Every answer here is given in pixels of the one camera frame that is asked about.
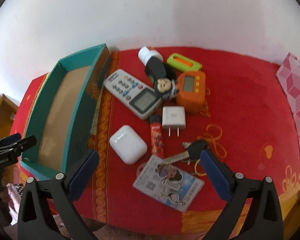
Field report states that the card with cartoon stickers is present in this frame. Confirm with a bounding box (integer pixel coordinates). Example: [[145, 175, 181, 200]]
[[132, 154, 205, 213]]

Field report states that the red printed blanket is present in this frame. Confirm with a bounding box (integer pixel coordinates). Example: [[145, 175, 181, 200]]
[[9, 46, 300, 235]]

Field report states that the white charger plug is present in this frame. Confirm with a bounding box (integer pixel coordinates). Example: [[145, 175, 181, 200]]
[[162, 106, 186, 138]]

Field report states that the black plastic device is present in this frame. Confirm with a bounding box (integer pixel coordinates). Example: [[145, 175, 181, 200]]
[[144, 57, 177, 82]]

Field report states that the green case orange insert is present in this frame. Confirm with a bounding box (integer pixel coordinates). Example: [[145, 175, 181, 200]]
[[167, 52, 203, 72]]

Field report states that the teal cardboard box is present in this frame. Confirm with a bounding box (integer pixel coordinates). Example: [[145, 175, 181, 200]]
[[20, 43, 113, 180]]

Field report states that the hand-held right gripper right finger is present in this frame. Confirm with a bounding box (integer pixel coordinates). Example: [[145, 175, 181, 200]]
[[199, 149, 283, 240]]

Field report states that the key with black head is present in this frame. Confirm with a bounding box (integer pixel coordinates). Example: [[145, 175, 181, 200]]
[[163, 140, 207, 177]]

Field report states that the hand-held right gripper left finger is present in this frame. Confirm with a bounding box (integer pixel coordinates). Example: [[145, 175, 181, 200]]
[[17, 149, 100, 240]]

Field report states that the white bottle orange label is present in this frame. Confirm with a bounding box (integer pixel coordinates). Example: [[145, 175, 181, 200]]
[[138, 46, 163, 65]]

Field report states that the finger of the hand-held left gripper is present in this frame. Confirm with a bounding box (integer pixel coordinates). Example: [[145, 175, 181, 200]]
[[4, 135, 37, 156], [0, 133, 22, 148]]

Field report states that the wooden shelf unit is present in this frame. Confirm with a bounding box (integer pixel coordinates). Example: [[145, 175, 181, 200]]
[[0, 92, 19, 143]]

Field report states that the white earbuds case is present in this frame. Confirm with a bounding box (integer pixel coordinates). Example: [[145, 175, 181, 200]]
[[109, 125, 148, 165]]

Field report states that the red lighter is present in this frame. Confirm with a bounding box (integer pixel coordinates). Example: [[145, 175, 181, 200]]
[[149, 115, 166, 159]]

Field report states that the white remote control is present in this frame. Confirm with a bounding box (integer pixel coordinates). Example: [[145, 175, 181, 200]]
[[104, 69, 163, 120]]

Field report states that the orange timer with monkey figure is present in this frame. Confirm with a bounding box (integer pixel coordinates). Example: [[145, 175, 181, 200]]
[[154, 70, 207, 113]]

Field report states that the pink cube pattern cloth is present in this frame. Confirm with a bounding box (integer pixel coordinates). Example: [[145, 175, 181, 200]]
[[276, 52, 300, 168]]

